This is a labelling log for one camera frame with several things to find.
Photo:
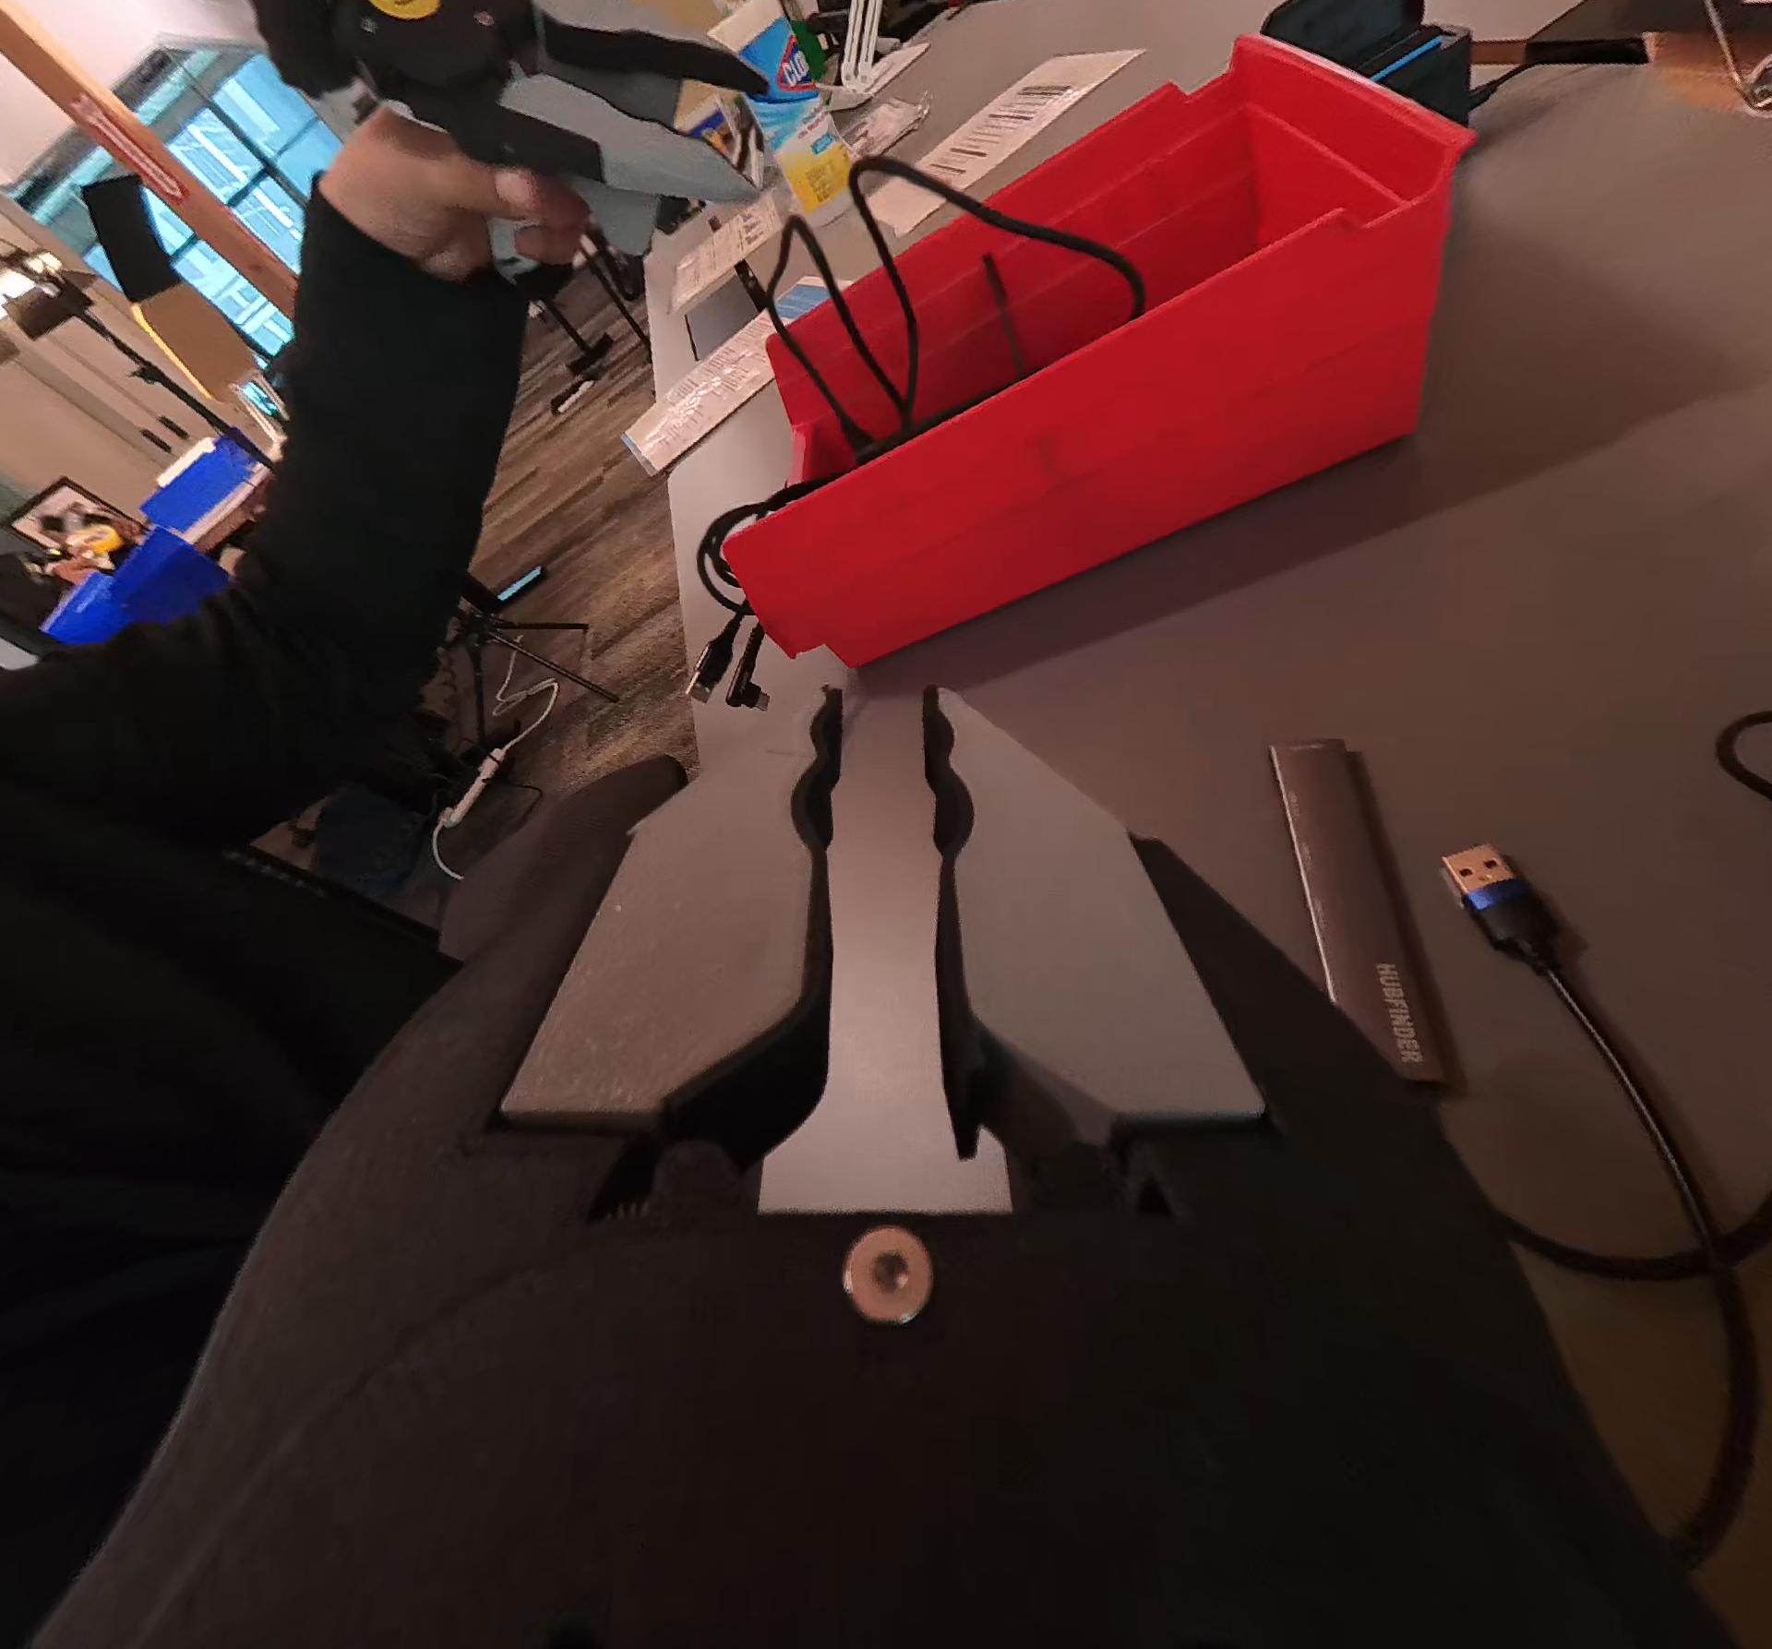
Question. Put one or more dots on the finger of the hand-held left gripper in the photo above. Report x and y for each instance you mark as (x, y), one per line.
(622, 147)
(608, 23)

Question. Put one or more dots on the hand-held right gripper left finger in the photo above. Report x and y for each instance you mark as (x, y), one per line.
(678, 971)

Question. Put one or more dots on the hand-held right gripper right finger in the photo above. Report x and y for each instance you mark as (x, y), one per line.
(1092, 985)

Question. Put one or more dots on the grey usb hub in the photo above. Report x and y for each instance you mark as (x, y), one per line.
(1363, 916)

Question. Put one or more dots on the red plastic bin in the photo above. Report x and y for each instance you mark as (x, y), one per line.
(1175, 432)

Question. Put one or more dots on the person's left hand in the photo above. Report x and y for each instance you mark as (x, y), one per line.
(415, 197)

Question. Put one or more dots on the disinfectant wipes canister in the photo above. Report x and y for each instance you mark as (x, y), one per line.
(810, 155)

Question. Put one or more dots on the white barcode paper sheet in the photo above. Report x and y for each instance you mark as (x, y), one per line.
(1023, 114)

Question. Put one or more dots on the person's body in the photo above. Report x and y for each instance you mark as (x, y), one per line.
(138, 1123)

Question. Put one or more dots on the framed picture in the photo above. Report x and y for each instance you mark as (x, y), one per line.
(69, 517)

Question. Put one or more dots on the stack of blue bins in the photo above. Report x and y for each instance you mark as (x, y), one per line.
(124, 584)

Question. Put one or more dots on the black charging case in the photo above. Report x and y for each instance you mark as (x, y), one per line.
(1363, 3)

